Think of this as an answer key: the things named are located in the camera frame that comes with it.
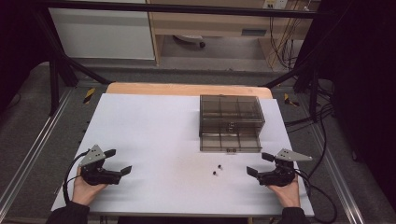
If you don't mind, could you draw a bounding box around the light wooden desk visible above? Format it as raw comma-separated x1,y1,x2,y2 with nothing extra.
146,0,321,67

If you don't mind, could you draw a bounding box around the black floor cable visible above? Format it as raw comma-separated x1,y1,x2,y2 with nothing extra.
284,102,334,180

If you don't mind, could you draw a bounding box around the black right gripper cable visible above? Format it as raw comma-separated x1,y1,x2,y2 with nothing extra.
293,169,339,224

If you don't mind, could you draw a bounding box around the person's right hand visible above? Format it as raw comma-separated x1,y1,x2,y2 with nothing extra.
266,174,302,208

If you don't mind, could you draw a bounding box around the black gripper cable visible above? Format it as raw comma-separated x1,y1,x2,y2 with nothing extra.
62,150,90,205
293,169,339,224

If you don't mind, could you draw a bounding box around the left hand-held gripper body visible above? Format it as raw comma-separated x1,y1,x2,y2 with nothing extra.
78,144,123,187

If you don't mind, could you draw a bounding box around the white wall socket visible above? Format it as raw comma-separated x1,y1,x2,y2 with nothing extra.
262,0,290,10

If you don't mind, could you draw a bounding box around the white table board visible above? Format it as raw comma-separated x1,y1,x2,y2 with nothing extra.
50,92,316,218

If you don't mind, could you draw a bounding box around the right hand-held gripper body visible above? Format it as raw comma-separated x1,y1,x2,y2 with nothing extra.
257,147,314,188

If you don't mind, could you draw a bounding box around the wooden table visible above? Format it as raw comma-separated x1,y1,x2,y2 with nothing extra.
105,81,275,100

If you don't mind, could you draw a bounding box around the bundle of hanging cables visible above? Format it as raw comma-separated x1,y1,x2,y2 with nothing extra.
268,0,312,70

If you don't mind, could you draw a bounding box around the black curtain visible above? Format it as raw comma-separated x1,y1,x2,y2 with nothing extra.
311,0,396,213
0,0,55,114

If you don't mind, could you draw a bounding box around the office chair base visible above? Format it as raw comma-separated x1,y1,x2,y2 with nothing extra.
172,34,207,49

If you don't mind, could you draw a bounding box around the smoky transparent compartment drawer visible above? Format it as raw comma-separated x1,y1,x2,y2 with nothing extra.
199,133,263,154

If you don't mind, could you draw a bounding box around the smoky transparent drawer cabinet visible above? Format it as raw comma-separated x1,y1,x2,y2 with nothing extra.
198,94,266,138

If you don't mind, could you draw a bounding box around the white cabinet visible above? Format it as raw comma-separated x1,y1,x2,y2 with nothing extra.
48,0,156,62

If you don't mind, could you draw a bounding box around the aluminium floor rail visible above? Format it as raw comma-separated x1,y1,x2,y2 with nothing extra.
0,88,76,213
306,120,366,224

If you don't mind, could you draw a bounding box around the black metal frame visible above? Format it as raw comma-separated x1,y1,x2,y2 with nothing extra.
31,0,354,123

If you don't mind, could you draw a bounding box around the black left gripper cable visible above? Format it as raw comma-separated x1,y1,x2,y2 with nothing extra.
62,150,90,205

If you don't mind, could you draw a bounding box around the person's left hand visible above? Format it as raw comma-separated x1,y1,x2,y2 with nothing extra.
72,166,108,207

